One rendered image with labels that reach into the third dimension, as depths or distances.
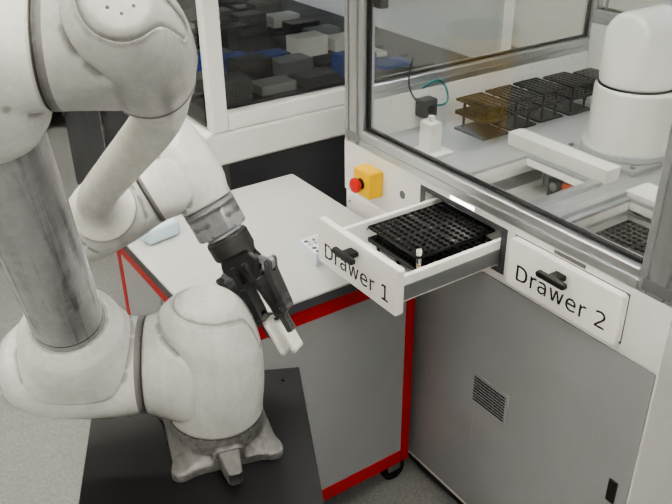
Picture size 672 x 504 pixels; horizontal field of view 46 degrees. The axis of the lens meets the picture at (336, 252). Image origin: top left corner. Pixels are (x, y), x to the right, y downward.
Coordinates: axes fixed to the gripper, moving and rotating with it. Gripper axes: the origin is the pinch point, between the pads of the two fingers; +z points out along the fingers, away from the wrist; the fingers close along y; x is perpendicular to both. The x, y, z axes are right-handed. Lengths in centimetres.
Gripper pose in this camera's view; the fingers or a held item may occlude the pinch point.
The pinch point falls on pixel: (283, 333)
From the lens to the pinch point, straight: 138.6
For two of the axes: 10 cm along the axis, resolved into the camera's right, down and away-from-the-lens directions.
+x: 4.4, -4.3, 7.8
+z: 4.7, 8.6, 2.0
